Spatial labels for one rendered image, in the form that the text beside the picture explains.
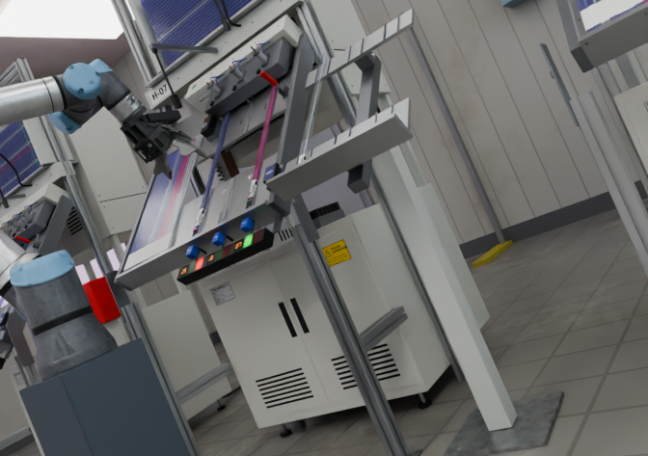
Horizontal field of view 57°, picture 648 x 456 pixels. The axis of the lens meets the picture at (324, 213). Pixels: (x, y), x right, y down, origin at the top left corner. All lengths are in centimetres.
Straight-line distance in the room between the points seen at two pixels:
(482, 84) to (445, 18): 55
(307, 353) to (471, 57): 309
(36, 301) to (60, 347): 10
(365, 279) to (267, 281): 37
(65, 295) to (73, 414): 22
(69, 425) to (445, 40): 397
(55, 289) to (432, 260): 82
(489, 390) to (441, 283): 27
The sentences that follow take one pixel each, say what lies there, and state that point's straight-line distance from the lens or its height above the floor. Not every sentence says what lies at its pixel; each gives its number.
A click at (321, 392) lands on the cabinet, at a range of 202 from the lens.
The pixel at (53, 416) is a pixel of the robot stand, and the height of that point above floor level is 48.
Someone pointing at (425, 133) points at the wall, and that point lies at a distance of 478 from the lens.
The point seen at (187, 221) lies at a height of 79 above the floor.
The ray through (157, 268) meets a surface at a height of 70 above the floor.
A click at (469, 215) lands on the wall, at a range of 474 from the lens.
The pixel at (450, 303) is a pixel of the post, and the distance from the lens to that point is 146.
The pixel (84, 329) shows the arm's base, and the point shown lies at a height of 61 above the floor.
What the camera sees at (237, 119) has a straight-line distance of 199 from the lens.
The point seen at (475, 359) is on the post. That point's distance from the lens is 149.
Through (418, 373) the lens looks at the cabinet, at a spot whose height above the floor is 12.
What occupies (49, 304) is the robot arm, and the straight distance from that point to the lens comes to 127.
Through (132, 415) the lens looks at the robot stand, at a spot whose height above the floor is 42.
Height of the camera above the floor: 59
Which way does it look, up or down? 2 degrees up
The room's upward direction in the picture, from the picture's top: 23 degrees counter-clockwise
